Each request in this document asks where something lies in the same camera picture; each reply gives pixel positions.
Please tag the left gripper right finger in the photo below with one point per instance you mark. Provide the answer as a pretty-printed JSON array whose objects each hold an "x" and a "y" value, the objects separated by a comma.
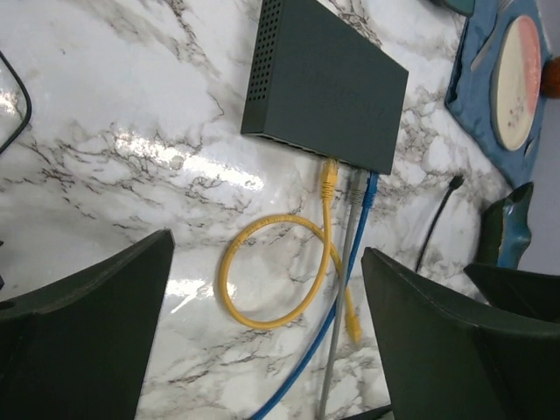
[{"x": 448, "y": 356}]

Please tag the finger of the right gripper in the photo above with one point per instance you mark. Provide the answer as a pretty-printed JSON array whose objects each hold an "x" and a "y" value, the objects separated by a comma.
[{"x": 528, "y": 294}]

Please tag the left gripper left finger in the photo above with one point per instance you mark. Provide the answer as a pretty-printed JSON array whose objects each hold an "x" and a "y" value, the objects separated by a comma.
[{"x": 78, "y": 348}]

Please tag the black network switch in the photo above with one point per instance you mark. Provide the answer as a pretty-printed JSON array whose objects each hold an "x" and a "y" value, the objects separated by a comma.
[{"x": 317, "y": 85}]

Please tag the blue star-shaped dish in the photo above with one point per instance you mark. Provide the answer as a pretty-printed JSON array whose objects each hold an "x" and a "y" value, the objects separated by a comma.
[{"x": 504, "y": 230}]

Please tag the blue placemat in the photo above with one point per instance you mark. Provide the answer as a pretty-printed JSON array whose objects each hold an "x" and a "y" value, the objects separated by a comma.
[{"x": 468, "y": 96}]

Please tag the brown lacquer cup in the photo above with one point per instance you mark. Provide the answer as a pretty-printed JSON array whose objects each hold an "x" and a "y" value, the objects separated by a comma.
[{"x": 550, "y": 81}]

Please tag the pink and cream plate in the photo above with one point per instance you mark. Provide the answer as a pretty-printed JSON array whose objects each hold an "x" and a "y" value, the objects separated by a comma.
[{"x": 516, "y": 83}]

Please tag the silver fork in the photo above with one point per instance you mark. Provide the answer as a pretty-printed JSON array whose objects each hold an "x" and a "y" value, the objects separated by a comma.
[{"x": 502, "y": 6}]

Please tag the teal square plate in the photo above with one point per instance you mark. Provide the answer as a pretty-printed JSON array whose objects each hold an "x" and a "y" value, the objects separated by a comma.
[{"x": 464, "y": 8}]

